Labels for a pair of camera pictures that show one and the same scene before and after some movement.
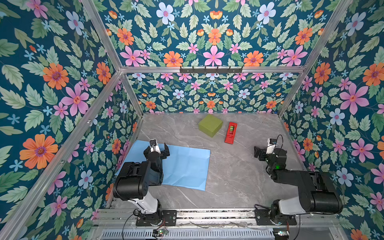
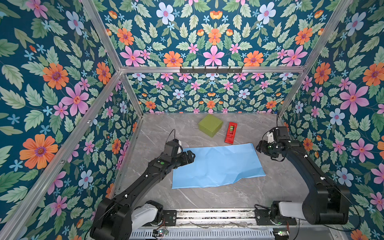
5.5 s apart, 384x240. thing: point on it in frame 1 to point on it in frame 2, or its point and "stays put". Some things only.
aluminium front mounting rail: [111, 217] stays put
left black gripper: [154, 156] to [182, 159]
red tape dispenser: [231, 133] stays put
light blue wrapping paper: [136, 152] to [218, 165]
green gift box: [210, 125] stays put
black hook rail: [211, 70] stays put
